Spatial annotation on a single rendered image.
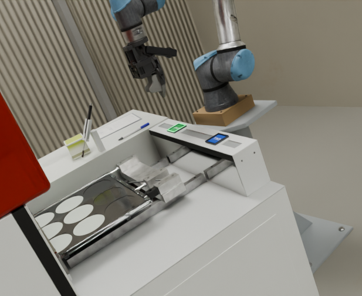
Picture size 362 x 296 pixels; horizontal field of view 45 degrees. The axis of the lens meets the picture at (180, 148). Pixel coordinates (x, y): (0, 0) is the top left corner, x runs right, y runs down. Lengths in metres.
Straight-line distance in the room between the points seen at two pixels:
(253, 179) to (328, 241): 1.13
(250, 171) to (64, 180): 0.69
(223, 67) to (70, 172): 0.70
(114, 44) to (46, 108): 0.84
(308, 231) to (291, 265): 1.06
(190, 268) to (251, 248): 0.19
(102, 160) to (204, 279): 0.65
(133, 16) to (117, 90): 2.56
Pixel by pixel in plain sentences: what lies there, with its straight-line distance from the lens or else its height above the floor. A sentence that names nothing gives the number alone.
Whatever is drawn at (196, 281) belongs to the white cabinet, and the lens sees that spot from 1.20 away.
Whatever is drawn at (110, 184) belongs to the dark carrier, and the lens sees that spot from 1.53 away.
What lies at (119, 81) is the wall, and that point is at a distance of 4.00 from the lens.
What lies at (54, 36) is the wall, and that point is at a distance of 3.78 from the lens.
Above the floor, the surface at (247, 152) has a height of 0.94.
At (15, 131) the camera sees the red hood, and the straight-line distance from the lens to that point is 0.73.
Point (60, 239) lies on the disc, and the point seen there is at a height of 0.90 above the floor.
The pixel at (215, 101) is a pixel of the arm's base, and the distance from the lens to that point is 1.85.
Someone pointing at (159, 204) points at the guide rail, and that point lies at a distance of 1.39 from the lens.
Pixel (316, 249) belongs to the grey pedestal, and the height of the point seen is 0.01.
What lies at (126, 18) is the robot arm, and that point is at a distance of 1.45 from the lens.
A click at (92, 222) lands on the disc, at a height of 0.90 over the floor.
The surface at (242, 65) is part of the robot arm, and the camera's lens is 1.73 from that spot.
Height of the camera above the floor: 1.47
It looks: 21 degrees down
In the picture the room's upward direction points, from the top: 22 degrees counter-clockwise
